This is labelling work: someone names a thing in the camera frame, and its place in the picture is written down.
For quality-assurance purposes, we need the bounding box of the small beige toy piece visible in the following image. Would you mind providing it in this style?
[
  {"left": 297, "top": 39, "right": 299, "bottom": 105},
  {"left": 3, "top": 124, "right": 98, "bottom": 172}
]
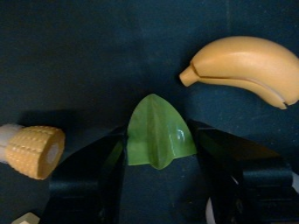
[{"left": 11, "top": 212, "right": 43, "bottom": 224}]

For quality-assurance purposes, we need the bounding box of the yellow ribbed cup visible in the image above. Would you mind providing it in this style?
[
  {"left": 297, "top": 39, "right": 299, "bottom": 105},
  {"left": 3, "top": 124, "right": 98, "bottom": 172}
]
[{"left": 0, "top": 123, "right": 67, "bottom": 180}]

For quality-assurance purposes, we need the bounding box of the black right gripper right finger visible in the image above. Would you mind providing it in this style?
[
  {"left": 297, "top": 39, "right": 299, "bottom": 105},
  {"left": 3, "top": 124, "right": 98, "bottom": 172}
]
[{"left": 189, "top": 119, "right": 299, "bottom": 224}]

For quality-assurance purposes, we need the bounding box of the green toy starfruit half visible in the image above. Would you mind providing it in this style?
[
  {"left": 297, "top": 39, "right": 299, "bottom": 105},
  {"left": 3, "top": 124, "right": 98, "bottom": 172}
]
[{"left": 126, "top": 93, "right": 198, "bottom": 171}]

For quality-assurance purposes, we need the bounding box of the yellow toy banana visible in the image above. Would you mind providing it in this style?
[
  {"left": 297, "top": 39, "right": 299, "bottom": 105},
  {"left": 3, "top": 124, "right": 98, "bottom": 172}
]
[{"left": 180, "top": 35, "right": 299, "bottom": 110}]

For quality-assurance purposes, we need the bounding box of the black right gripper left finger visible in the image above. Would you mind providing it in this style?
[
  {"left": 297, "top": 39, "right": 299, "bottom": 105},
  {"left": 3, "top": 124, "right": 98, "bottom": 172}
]
[{"left": 41, "top": 125, "right": 130, "bottom": 224}]

